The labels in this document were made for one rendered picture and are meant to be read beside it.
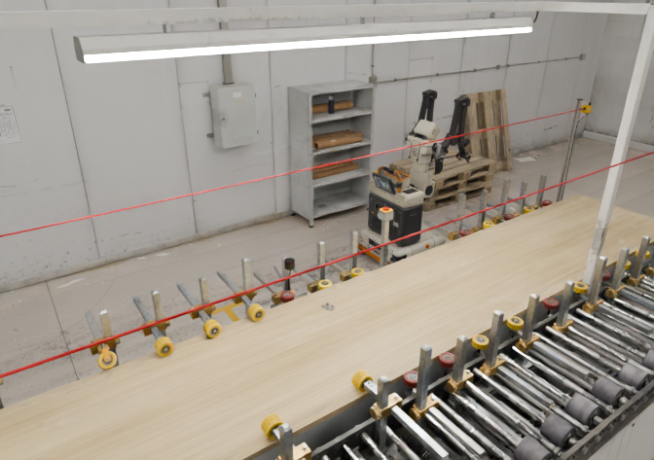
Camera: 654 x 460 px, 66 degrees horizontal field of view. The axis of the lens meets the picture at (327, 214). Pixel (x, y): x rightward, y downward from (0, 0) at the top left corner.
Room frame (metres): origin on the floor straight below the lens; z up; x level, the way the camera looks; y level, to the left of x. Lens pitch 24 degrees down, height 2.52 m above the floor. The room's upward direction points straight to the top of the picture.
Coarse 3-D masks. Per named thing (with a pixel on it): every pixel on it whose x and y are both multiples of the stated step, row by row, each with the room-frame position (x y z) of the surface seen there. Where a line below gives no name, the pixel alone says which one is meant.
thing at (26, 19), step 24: (0, 24) 1.60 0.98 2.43; (24, 24) 1.64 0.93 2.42; (48, 24) 1.67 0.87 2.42; (72, 24) 1.71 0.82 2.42; (96, 24) 1.75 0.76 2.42; (120, 24) 1.80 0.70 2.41; (144, 24) 1.84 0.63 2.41; (648, 24) 2.63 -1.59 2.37; (648, 48) 2.61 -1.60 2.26; (624, 120) 2.64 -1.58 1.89; (624, 144) 2.61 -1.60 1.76; (600, 216) 2.63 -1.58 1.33; (600, 240) 2.61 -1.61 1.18
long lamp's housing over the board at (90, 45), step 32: (160, 32) 1.93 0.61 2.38; (192, 32) 1.93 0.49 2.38; (224, 32) 2.00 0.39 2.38; (256, 32) 2.07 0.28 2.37; (288, 32) 2.15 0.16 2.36; (320, 32) 2.23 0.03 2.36; (352, 32) 2.32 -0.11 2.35; (384, 32) 2.42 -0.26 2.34; (416, 32) 2.53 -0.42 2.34; (448, 32) 2.66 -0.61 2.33
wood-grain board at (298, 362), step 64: (448, 256) 2.93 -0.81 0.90; (512, 256) 2.93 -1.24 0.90; (576, 256) 2.93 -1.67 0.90; (320, 320) 2.22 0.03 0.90; (384, 320) 2.22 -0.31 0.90; (448, 320) 2.22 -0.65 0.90; (128, 384) 1.74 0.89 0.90; (192, 384) 1.74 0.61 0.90; (256, 384) 1.74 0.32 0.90; (320, 384) 1.74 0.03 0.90; (0, 448) 1.39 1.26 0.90; (64, 448) 1.39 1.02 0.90; (128, 448) 1.39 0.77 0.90; (192, 448) 1.39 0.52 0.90; (256, 448) 1.39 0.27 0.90
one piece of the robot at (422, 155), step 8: (408, 136) 4.71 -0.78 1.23; (408, 144) 4.69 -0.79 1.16; (416, 144) 4.60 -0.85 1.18; (424, 144) 4.51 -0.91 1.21; (432, 144) 4.53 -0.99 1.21; (416, 152) 4.58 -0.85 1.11; (424, 152) 4.50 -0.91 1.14; (432, 152) 4.54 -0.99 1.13; (416, 160) 4.56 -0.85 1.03; (424, 160) 4.57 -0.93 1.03; (416, 168) 4.63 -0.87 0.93; (424, 168) 4.59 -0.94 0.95; (416, 176) 4.63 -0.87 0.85; (424, 176) 4.55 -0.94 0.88; (432, 176) 4.59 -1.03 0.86; (416, 184) 4.62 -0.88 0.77; (424, 184) 4.54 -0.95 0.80; (432, 184) 4.60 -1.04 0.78; (424, 192) 4.54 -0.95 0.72; (432, 192) 4.60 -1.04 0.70
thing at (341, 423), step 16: (560, 304) 2.64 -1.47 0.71; (432, 368) 2.00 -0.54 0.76; (400, 384) 1.88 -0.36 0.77; (368, 400) 1.77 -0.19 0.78; (336, 416) 1.66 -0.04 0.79; (352, 416) 1.72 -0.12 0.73; (368, 416) 1.77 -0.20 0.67; (304, 432) 1.57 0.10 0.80; (320, 432) 1.62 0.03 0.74; (336, 432) 1.66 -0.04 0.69; (272, 448) 1.48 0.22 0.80
